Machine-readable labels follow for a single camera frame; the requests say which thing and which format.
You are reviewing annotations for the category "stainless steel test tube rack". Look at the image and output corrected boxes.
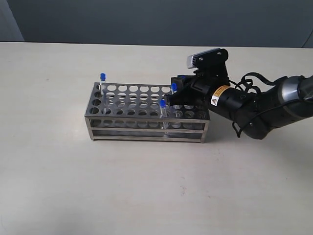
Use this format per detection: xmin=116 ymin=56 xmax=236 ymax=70
xmin=85 ymin=82 xmax=210 ymax=143

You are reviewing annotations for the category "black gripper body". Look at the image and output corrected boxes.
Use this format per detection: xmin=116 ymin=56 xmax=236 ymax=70
xmin=188 ymin=62 xmax=247 ymax=118

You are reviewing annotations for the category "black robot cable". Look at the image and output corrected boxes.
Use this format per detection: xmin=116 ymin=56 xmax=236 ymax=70
xmin=228 ymin=72 xmax=277 ymax=139

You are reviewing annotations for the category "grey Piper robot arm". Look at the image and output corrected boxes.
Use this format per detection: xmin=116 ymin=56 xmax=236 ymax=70
xmin=164 ymin=63 xmax=313 ymax=140

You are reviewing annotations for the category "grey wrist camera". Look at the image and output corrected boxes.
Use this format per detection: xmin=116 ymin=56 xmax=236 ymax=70
xmin=186 ymin=48 xmax=228 ymax=69

